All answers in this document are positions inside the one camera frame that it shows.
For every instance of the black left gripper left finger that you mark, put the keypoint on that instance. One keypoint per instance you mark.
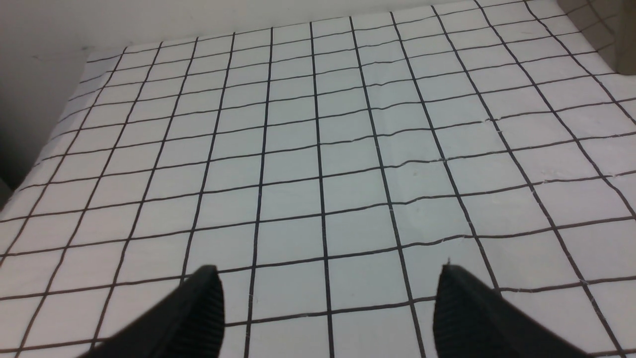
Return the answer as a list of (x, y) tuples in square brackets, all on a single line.
[(188, 323)]

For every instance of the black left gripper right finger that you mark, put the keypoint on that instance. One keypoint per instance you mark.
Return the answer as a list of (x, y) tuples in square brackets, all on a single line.
[(471, 320)]

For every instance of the white black-grid tablecloth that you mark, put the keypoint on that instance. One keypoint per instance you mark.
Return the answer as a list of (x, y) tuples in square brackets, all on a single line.
[(328, 170)]

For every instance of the olive plastic bin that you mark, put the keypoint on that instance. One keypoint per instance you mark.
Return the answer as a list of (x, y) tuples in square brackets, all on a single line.
[(610, 27)]

